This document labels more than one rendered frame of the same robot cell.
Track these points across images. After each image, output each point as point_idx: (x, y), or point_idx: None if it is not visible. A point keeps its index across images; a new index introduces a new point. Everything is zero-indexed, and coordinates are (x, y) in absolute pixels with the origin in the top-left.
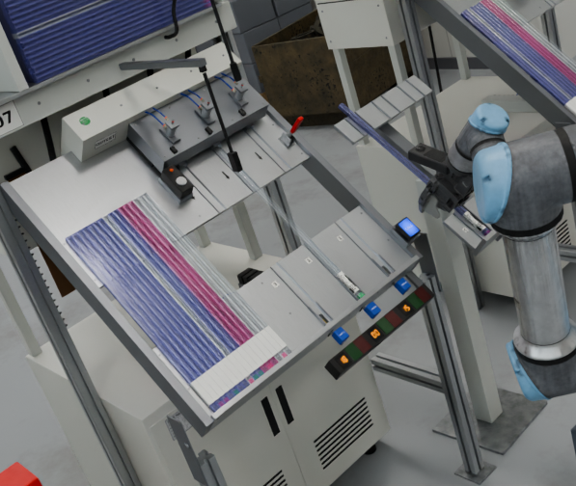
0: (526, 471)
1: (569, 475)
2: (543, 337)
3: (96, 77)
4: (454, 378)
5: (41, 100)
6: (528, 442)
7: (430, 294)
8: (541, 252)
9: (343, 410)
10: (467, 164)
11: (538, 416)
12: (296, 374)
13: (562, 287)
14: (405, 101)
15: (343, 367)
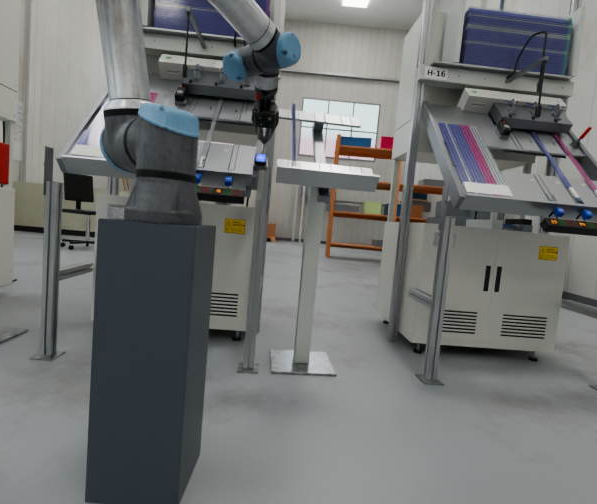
0: (264, 383)
1: (275, 398)
2: (108, 91)
3: (188, 45)
4: (253, 283)
5: (156, 40)
6: (292, 378)
7: (241, 195)
8: None
9: (219, 290)
10: (255, 77)
11: (321, 376)
12: None
13: (119, 42)
14: (335, 121)
15: None
